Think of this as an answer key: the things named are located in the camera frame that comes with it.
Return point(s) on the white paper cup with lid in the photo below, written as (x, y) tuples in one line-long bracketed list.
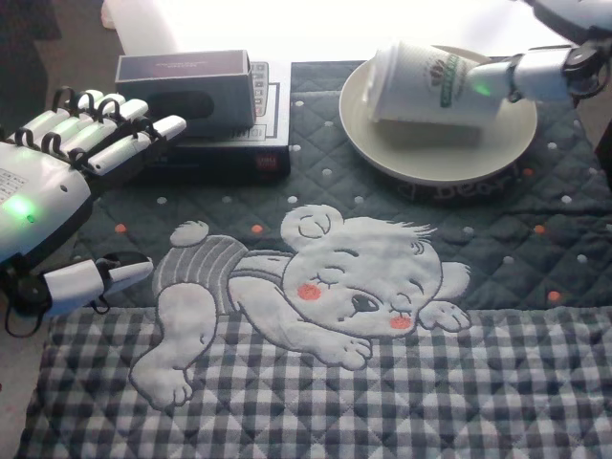
[(411, 86)]

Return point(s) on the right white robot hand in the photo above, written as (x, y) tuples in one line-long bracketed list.
[(545, 76)]

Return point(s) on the small maroon box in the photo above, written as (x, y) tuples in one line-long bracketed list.
[(191, 81)]

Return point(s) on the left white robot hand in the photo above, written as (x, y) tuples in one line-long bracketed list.
[(43, 186)]

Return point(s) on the grey bear print quilt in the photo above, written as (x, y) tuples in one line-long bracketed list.
[(334, 382)]

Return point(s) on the cream round plate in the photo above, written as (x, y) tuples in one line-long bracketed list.
[(430, 153)]

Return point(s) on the white calculator box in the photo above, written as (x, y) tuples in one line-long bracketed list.
[(239, 155)]

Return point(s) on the white panel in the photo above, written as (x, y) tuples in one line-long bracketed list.
[(287, 28)]

